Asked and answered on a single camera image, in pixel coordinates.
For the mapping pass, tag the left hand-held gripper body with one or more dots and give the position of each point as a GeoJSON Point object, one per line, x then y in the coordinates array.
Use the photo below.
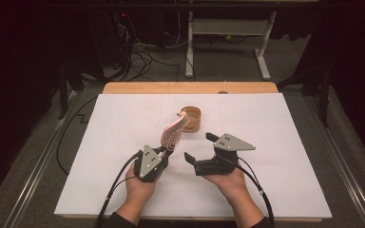
{"type": "Point", "coordinates": [149, 161]}

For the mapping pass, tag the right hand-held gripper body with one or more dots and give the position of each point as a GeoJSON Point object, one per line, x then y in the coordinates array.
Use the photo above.
{"type": "Point", "coordinates": [231, 144]}

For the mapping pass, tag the pink hairbrush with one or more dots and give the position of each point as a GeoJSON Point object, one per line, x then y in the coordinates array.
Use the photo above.
{"type": "Point", "coordinates": [172, 134]}

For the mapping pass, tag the round wooden cup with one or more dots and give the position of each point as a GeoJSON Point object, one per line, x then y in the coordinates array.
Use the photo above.
{"type": "Point", "coordinates": [195, 118]}

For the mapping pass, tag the person's left hand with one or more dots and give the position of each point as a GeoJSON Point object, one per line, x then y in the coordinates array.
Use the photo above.
{"type": "Point", "coordinates": [139, 191]}

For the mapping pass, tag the person's right hand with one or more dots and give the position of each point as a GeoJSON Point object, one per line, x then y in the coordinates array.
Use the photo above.
{"type": "Point", "coordinates": [231, 185]}

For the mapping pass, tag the small wooden toy figure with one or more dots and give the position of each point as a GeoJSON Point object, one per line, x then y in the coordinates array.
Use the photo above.
{"type": "Point", "coordinates": [180, 113]}

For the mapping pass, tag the white table cover sheet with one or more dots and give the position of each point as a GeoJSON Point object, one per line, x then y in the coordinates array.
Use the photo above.
{"type": "Point", "coordinates": [107, 142]}

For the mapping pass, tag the small yellow-green ball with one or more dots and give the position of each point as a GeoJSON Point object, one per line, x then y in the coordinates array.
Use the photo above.
{"type": "Point", "coordinates": [228, 37]}

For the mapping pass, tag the black metal stand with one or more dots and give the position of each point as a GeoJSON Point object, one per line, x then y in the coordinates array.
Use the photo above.
{"type": "Point", "coordinates": [64, 91]}
{"type": "Point", "coordinates": [323, 95]}

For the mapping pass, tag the metal floor rail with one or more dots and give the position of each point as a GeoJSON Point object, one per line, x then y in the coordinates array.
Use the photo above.
{"type": "Point", "coordinates": [39, 167]}
{"type": "Point", "coordinates": [342, 164]}

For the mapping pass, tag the white metal desk frame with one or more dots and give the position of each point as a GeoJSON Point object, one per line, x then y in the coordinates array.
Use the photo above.
{"type": "Point", "coordinates": [228, 27]}

